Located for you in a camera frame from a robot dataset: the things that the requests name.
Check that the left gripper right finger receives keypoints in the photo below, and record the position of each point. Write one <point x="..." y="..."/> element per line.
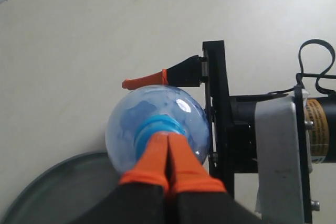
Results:
<point x="197" y="196"/>

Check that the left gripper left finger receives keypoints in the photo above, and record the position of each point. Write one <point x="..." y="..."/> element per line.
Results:
<point x="140" y="194"/>

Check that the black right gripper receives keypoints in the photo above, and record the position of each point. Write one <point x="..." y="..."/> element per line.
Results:
<point x="231" y="117"/>

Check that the blue pump soap bottle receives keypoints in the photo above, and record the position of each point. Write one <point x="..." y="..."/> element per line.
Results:
<point x="150" y="109"/>

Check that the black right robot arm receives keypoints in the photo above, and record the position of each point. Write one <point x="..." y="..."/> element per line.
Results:
<point x="321" y="113"/>

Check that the round steel plate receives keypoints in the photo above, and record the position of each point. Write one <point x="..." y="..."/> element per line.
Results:
<point x="65" y="191"/>

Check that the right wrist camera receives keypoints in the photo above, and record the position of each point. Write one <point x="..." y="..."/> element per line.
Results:
<point x="283" y="158"/>

